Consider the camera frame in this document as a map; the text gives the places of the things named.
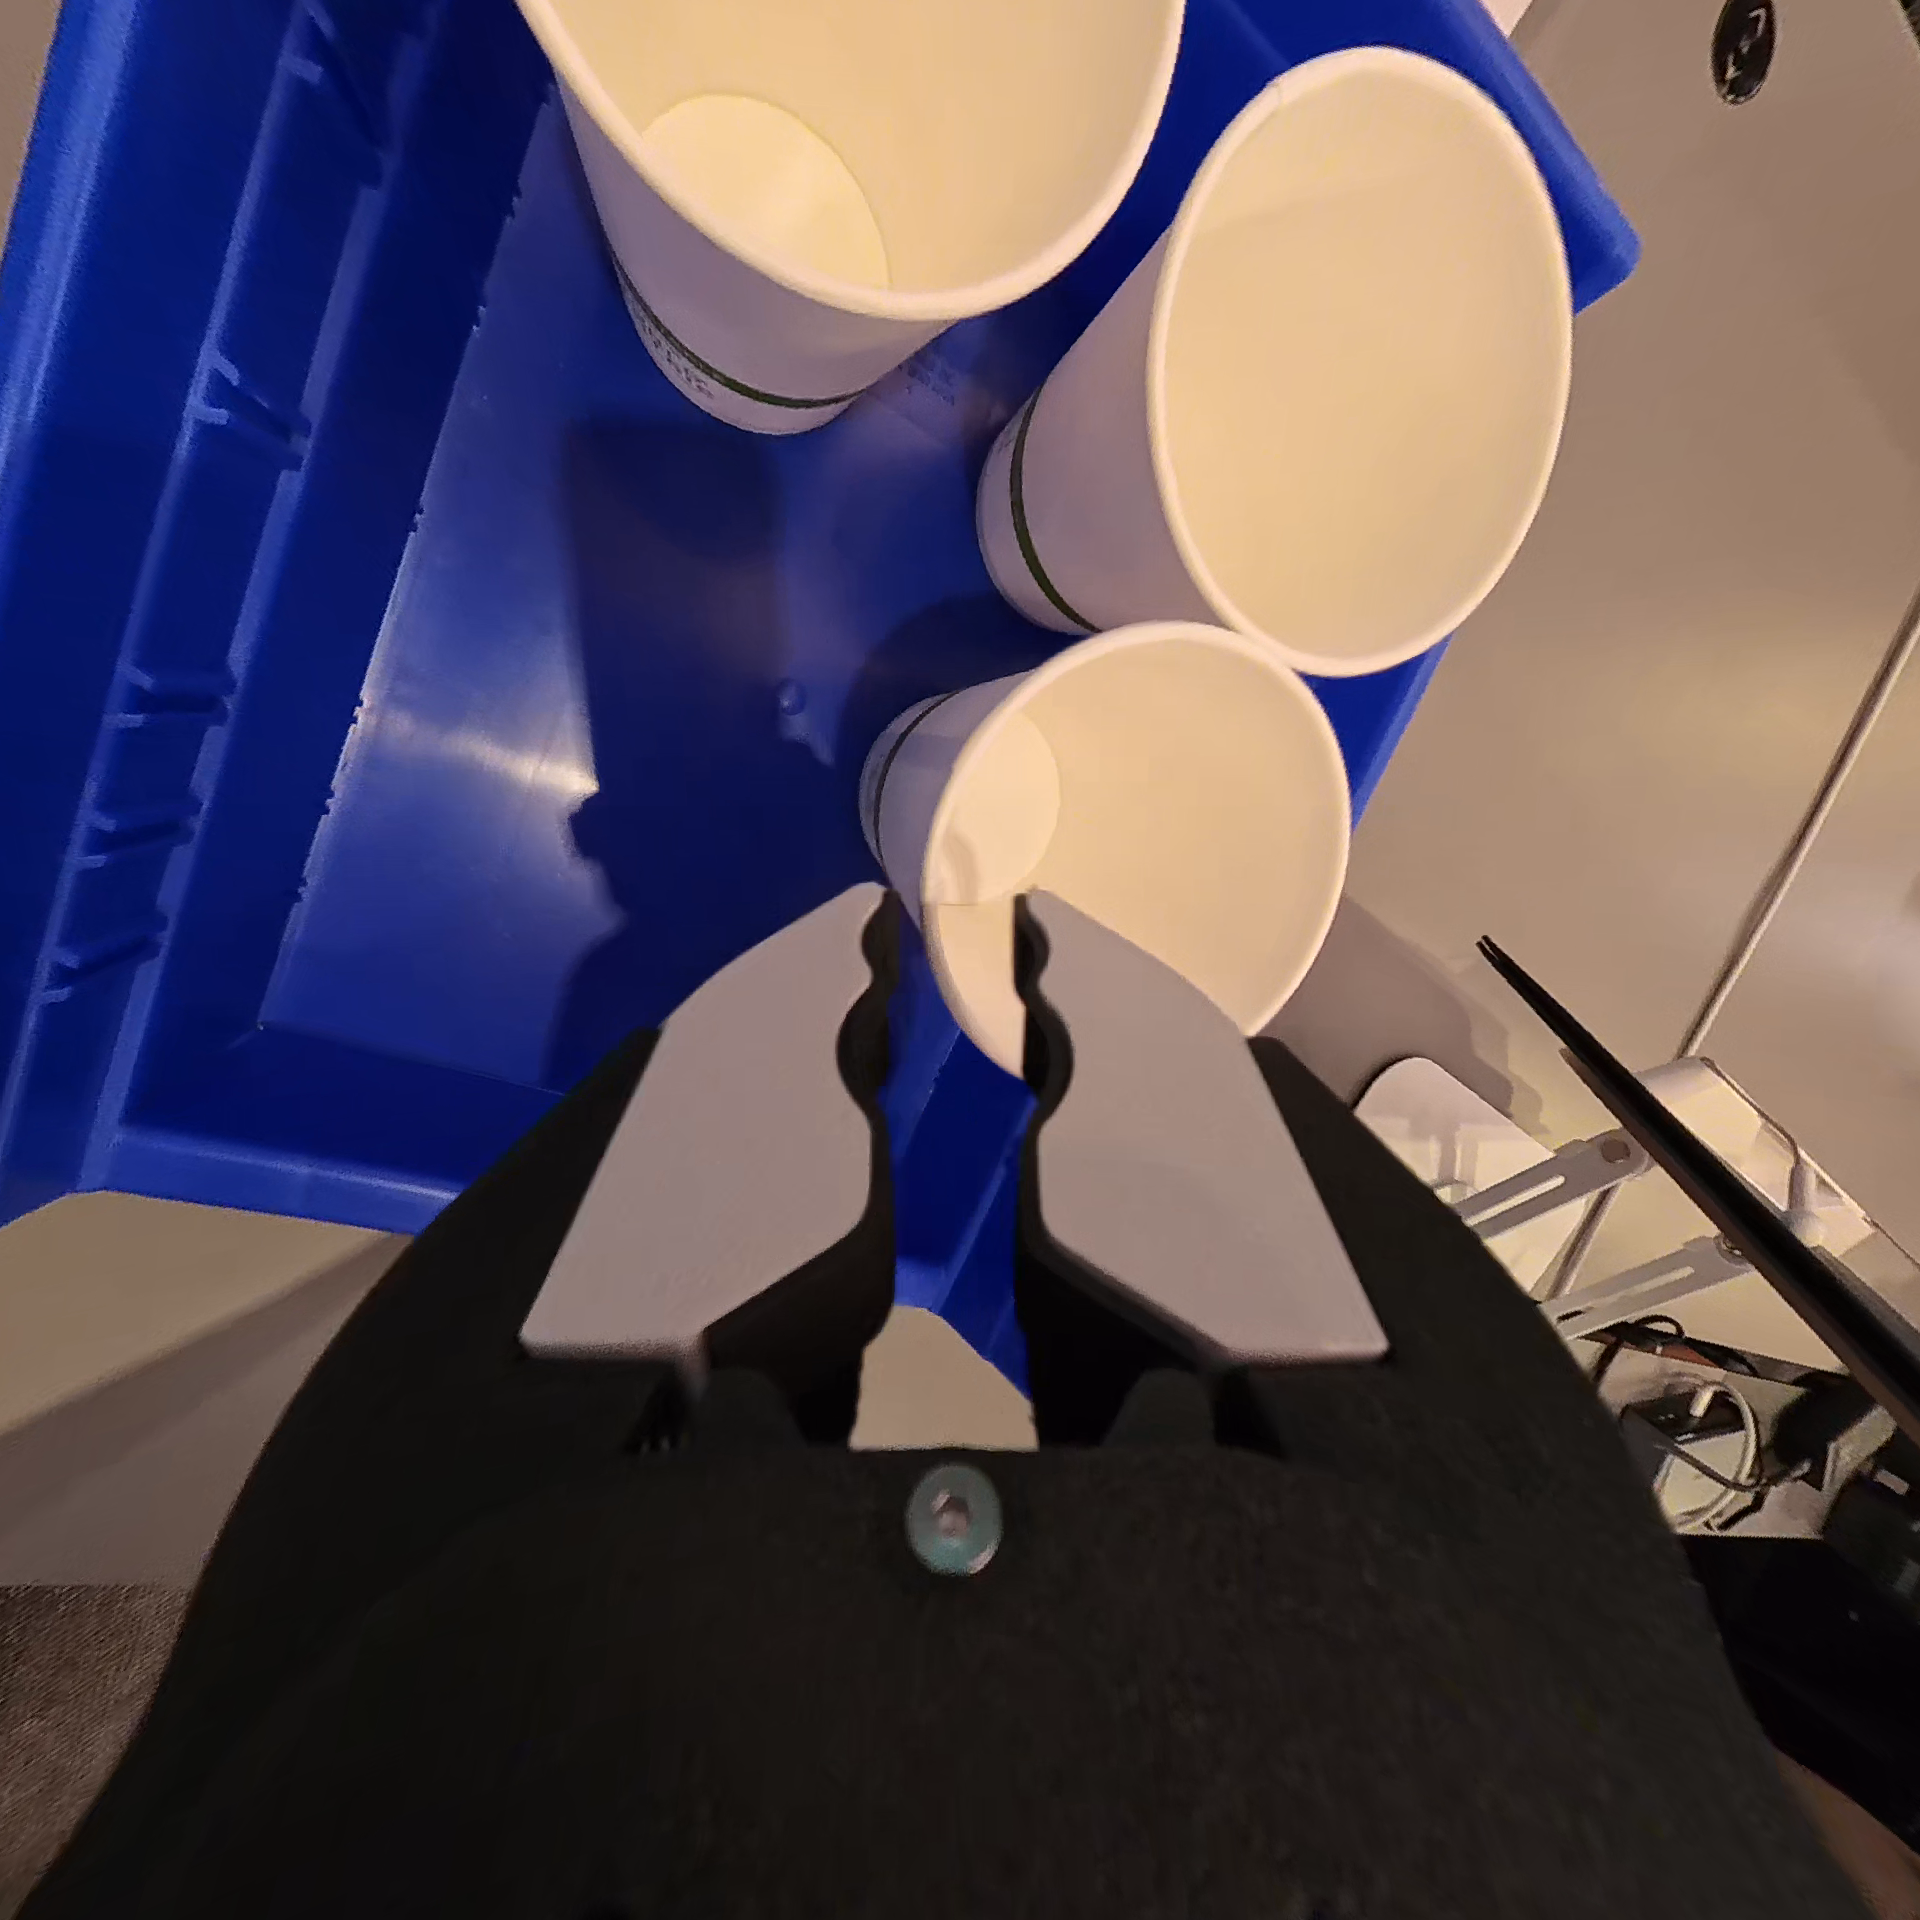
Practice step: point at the blue plastic bin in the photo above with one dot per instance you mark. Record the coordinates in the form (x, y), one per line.
(453, 674)

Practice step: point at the white paper cup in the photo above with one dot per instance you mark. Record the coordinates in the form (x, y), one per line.
(1170, 809)
(976, 118)
(1349, 345)

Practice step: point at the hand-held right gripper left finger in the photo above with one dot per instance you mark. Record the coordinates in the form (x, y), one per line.
(721, 1185)

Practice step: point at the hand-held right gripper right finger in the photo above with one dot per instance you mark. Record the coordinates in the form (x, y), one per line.
(1187, 1199)

